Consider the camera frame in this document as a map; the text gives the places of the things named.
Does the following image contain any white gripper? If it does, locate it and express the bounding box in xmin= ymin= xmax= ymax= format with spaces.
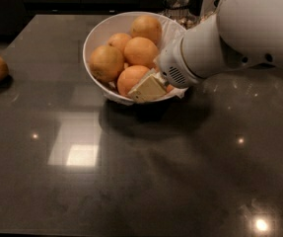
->
xmin=128 ymin=39 xmax=200 ymax=103

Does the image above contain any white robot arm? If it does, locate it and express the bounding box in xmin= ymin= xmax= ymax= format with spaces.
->
xmin=128 ymin=0 xmax=283 ymax=103

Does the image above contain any white bowl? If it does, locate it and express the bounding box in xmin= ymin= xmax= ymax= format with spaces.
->
xmin=83 ymin=12 xmax=185 ymax=106

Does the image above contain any orange at bowl back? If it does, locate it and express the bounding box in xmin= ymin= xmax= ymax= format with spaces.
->
xmin=130 ymin=15 xmax=162 ymax=44

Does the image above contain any small orange middle back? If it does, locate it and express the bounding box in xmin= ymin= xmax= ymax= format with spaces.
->
xmin=107 ymin=33 xmax=131 ymax=53

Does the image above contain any white paper liner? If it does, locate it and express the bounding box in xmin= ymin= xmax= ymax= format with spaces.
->
xmin=83 ymin=12 xmax=187 ymax=106

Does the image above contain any left glass jar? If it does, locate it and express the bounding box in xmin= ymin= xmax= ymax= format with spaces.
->
xmin=160 ymin=0 xmax=198 ymax=30

